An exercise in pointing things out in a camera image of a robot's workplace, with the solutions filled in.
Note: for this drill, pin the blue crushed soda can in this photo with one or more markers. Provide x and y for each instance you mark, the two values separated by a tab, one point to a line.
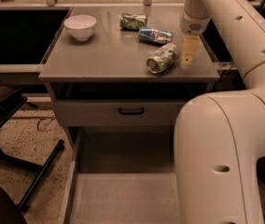
155	35

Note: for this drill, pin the silver green 7up can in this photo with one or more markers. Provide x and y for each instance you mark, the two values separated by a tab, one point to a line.
162	59

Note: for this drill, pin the open grey middle drawer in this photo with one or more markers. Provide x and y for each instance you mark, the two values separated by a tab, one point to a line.
121	178

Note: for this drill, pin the white ceramic bowl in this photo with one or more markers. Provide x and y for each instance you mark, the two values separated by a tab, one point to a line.
80	27

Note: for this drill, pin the grey drawer cabinet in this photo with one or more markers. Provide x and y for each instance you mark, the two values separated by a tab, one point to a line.
111	66

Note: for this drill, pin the green crushed soda can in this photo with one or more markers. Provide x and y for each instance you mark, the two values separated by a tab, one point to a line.
132	21

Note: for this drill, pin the grey top drawer front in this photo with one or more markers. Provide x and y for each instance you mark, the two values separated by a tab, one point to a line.
100	113

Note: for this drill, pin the black drawer handle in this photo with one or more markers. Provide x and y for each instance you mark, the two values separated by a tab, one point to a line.
131	111

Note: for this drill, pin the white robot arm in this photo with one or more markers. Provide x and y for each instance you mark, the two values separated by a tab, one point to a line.
219	136

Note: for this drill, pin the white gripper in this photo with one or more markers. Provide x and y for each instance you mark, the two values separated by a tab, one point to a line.
194	24

